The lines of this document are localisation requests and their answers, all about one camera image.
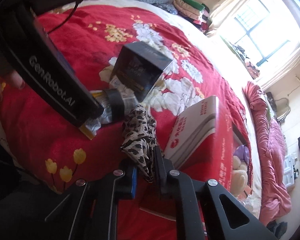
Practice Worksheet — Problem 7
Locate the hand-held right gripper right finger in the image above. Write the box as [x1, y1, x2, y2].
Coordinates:
[152, 145, 278, 240]

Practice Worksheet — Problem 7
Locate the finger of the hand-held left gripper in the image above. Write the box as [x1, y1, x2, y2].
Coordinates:
[104, 88, 127, 119]

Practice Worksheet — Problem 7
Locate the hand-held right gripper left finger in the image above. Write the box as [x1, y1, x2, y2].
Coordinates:
[44, 159, 138, 240]

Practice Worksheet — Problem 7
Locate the leopard print scrunchie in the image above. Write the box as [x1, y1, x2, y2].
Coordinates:
[120, 104, 157, 183]

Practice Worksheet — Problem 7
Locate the red tissue pack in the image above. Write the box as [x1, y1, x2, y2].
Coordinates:
[162, 95, 238, 198]

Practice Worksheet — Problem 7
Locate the beige plush toy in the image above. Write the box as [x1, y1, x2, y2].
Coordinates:
[231, 156, 249, 197]

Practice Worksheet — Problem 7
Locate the purple plush toy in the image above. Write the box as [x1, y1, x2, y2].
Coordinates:
[234, 145, 250, 164]

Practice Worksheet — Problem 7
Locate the pink-lined box tray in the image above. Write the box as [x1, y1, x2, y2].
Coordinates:
[231, 124, 253, 205]

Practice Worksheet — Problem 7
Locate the person's left hand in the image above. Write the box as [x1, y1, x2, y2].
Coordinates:
[8, 70, 27, 90]

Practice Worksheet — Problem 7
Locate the black box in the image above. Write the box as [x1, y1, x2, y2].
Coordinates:
[109, 42, 174, 102]

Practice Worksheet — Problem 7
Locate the red floral blanket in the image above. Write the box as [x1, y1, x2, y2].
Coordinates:
[0, 4, 253, 240]

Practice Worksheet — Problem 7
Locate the dark patterned pillow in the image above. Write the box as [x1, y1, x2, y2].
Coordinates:
[157, 2, 180, 15]

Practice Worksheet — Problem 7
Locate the bed with cream sheet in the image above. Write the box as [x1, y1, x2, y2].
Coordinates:
[50, 0, 265, 218]

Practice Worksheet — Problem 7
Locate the pink quilt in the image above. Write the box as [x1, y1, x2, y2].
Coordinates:
[242, 81, 292, 227]

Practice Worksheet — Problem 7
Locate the stack of folded clothes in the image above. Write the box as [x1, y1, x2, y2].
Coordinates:
[171, 0, 210, 33]

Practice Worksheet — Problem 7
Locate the dark clothes pile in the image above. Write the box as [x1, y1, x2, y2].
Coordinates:
[266, 220, 285, 233]

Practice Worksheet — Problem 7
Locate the white drawer cabinet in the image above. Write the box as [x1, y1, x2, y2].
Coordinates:
[282, 154, 300, 184]

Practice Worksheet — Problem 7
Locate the cluttered dressing table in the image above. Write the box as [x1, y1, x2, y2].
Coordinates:
[265, 91, 290, 125]

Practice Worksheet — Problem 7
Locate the folded floral blanket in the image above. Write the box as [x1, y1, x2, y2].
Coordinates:
[244, 60, 260, 79]

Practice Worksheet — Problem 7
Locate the vanity mirror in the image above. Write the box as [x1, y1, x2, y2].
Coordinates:
[277, 97, 290, 123]

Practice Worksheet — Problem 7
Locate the cream curtain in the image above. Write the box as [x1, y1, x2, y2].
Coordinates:
[255, 45, 300, 90]
[206, 0, 264, 37]

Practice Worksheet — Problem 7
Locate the barred window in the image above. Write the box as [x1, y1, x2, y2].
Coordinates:
[234, 0, 290, 67]

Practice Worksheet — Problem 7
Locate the black cable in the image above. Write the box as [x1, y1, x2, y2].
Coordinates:
[46, 1, 79, 34]

